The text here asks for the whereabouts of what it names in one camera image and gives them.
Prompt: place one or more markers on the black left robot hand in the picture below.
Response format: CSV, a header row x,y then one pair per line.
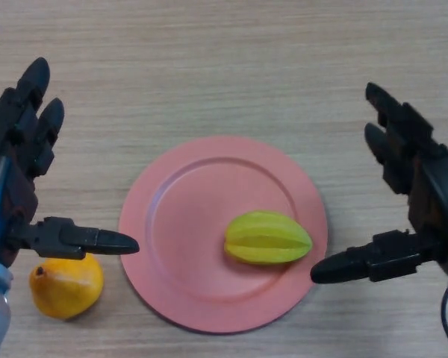
x,y
7,179

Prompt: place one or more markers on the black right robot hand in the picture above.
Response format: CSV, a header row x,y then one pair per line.
x,y
425,179

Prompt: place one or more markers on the yellow starfruit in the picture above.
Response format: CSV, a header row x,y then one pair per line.
x,y
267,238

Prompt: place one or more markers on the pink round plate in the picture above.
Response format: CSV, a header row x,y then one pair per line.
x,y
194,216

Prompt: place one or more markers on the orange yellow pear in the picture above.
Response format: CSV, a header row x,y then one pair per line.
x,y
67,287

